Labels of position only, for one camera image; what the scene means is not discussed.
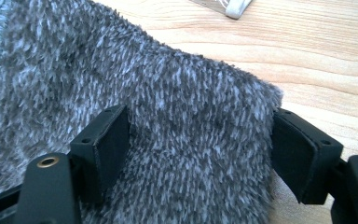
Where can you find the clear plastic bag white trim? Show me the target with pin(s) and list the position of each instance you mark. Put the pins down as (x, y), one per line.
(234, 7)

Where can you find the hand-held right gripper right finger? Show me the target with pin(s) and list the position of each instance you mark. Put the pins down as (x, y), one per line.
(304, 161)

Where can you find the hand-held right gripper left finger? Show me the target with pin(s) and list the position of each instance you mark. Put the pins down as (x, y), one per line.
(102, 149)

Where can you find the grey fluffy cloth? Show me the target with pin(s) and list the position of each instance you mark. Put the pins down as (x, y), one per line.
(155, 102)

